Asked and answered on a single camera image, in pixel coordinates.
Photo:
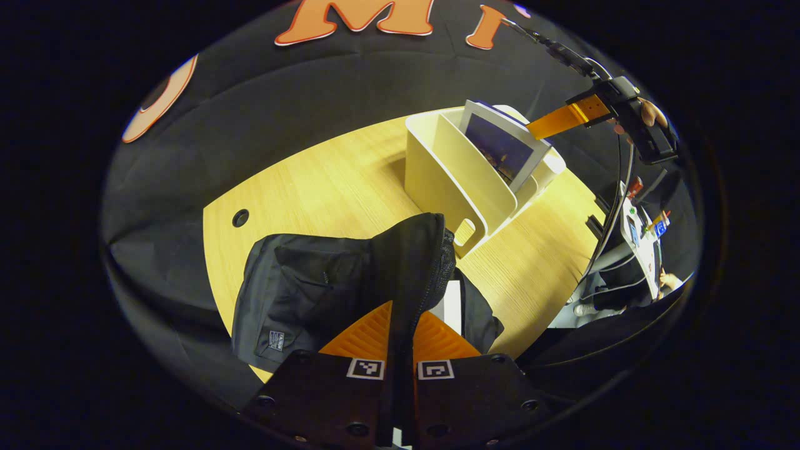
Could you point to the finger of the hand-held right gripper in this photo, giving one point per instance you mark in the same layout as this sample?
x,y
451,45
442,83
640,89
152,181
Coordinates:
x,y
562,117

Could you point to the white book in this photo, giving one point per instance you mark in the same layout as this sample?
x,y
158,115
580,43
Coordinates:
x,y
449,306

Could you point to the white desk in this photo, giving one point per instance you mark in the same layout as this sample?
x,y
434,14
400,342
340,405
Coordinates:
x,y
640,244

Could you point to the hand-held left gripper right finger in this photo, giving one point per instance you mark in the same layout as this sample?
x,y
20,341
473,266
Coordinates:
x,y
475,394

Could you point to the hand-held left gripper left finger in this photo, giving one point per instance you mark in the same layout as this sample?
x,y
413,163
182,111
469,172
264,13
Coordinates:
x,y
319,394

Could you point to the blue book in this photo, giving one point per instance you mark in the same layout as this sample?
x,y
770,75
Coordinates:
x,y
500,147

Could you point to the black backdrop cloth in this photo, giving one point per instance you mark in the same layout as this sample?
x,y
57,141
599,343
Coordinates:
x,y
250,125

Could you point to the white bookshelf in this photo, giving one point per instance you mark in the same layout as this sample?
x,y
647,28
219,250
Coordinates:
x,y
431,181

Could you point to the black schoolbag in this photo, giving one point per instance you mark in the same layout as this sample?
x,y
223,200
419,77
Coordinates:
x,y
312,281

